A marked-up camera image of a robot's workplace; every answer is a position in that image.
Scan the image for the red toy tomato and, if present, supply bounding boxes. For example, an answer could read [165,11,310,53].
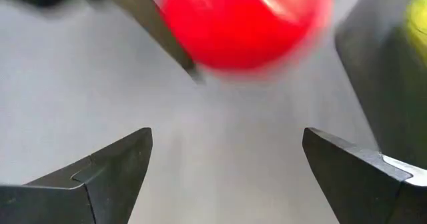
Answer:
[159,0,334,75]

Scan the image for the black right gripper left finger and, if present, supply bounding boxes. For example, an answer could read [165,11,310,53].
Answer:
[0,127,153,224]

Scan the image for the green toy cucumber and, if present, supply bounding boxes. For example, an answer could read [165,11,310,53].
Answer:
[404,0,427,67]

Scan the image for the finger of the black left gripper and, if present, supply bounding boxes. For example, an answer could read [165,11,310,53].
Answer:
[96,0,205,84]

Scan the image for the dark grey plastic basket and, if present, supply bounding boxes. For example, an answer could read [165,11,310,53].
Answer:
[334,0,427,170]

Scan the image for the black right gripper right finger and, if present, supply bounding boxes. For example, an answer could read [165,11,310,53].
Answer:
[302,127,427,224]

